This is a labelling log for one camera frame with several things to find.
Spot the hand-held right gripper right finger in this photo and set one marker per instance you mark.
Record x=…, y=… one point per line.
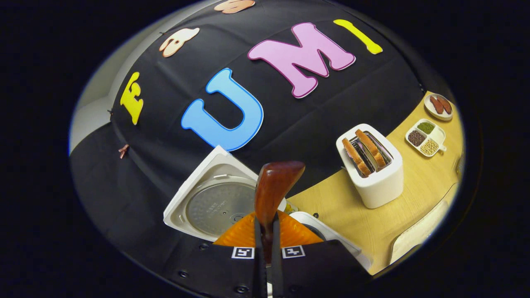
x=276, y=269

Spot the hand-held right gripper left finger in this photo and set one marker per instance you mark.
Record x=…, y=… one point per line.
x=258, y=269

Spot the white rice cooker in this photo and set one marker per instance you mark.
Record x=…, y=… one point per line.
x=215, y=207

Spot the brown wooden spoon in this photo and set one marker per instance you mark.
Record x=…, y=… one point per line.
x=273, y=186

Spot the small glass bottle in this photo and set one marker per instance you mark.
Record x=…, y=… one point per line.
x=291, y=207

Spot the white toaster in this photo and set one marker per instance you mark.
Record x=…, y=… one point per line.
x=381, y=190

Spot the bread slice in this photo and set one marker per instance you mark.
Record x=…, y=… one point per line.
x=357, y=158
x=370, y=148

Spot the clear table mat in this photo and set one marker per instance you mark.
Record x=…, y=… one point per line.
x=418, y=234

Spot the black backdrop cloth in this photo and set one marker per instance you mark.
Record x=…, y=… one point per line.
x=165, y=136

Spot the red cloth clip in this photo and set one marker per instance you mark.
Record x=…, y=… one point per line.
x=124, y=151

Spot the brown beans pile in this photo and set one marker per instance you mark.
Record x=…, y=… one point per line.
x=417, y=138

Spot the green beans pile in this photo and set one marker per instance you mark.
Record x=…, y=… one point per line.
x=426, y=127

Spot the white divided dish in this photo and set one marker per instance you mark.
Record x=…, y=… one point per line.
x=439, y=134

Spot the white round plate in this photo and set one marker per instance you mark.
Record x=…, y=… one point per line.
x=429, y=108

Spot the red meat piece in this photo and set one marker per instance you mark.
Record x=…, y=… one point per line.
x=436, y=104
x=445, y=105

